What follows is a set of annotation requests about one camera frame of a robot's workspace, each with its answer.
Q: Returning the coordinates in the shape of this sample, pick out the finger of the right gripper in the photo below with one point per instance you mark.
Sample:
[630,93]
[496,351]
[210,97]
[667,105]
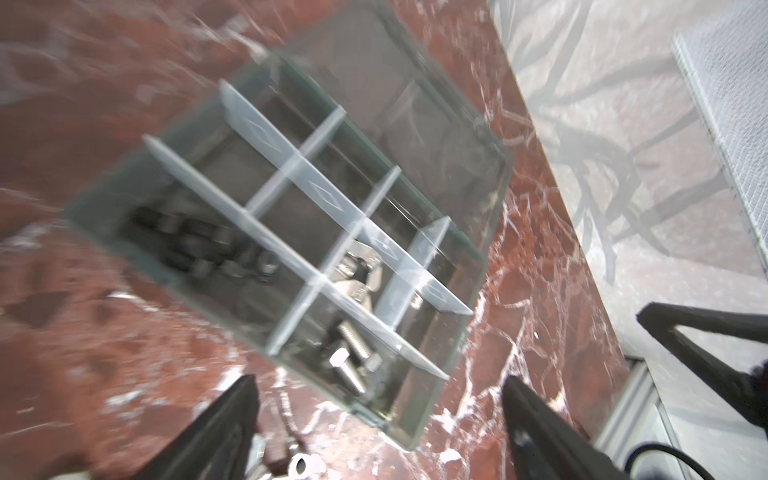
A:
[745,392]

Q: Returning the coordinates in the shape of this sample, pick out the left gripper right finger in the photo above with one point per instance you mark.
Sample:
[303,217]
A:
[543,445]

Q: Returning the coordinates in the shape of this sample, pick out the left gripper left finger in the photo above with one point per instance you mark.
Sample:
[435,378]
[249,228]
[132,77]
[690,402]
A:
[217,444]

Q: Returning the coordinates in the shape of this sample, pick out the grey plastic organizer box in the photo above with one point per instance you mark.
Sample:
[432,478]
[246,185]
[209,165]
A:
[351,133]

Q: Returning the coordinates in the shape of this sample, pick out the pile of screws and nuts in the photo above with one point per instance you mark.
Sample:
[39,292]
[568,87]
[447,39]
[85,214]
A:
[280,448]

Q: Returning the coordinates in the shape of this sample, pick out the black screws in box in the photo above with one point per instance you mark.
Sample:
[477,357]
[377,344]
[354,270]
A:
[198,247]

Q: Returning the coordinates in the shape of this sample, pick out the wing nuts in box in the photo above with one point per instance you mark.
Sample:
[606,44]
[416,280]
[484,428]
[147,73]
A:
[359,274]

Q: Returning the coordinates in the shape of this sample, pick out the silver hex bolt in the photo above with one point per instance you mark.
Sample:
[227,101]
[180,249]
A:
[369,359]
[340,361]

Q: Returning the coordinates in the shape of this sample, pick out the white wire mesh basket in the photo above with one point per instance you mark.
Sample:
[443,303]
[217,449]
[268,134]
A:
[723,59]

